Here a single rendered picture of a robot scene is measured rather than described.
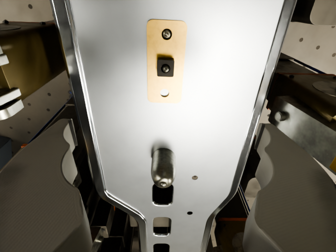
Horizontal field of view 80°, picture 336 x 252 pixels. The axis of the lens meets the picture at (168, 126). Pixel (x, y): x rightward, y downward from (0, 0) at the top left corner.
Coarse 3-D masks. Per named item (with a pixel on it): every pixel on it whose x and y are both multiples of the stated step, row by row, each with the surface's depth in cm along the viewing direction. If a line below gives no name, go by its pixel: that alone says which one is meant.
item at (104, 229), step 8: (104, 200) 43; (96, 208) 41; (104, 208) 41; (112, 208) 43; (96, 216) 39; (104, 216) 40; (112, 216) 43; (96, 224) 38; (104, 224) 38; (104, 232) 39
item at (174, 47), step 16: (160, 32) 19; (176, 32) 19; (160, 48) 20; (176, 48) 20; (160, 64) 20; (176, 64) 21; (160, 80) 22; (176, 80) 22; (160, 96) 23; (176, 96) 23
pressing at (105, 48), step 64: (64, 0) 18; (128, 0) 18; (192, 0) 18; (256, 0) 18; (128, 64) 21; (192, 64) 21; (256, 64) 21; (128, 128) 25; (192, 128) 25; (128, 192) 31; (192, 192) 32
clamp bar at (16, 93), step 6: (0, 54) 16; (0, 60) 16; (6, 60) 16; (0, 90) 17; (6, 90) 17; (12, 90) 17; (18, 90) 17; (0, 96) 16; (6, 96) 16; (12, 96) 17; (18, 96) 18; (0, 102) 16; (6, 102) 16
